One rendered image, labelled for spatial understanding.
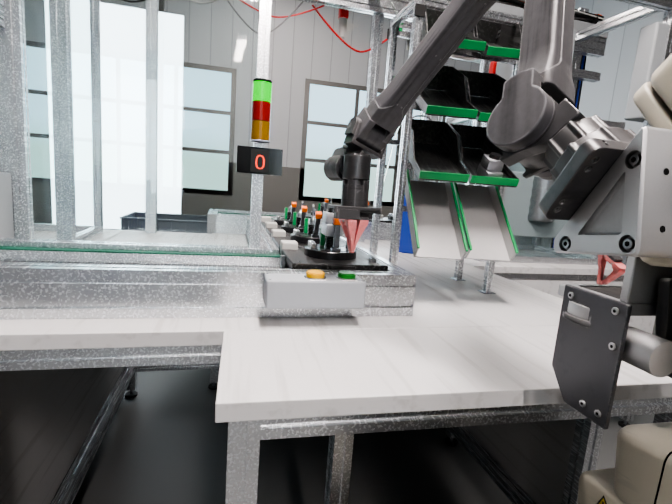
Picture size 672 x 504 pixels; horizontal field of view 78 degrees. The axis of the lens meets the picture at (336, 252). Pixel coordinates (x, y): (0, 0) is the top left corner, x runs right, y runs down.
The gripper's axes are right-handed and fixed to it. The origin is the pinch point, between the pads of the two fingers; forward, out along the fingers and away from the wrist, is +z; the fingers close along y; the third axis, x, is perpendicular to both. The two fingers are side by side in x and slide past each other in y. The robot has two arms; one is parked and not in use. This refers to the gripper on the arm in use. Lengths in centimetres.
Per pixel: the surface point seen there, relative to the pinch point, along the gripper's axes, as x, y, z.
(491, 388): 31.0, -14.6, 17.4
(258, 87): -31, 18, -38
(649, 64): -71, -160, -78
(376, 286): -4.6, -8.2, 9.3
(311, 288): 2.6, 8.9, 8.0
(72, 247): -35, 63, 6
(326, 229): -19.0, 0.9, -2.3
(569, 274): -68, -129, 19
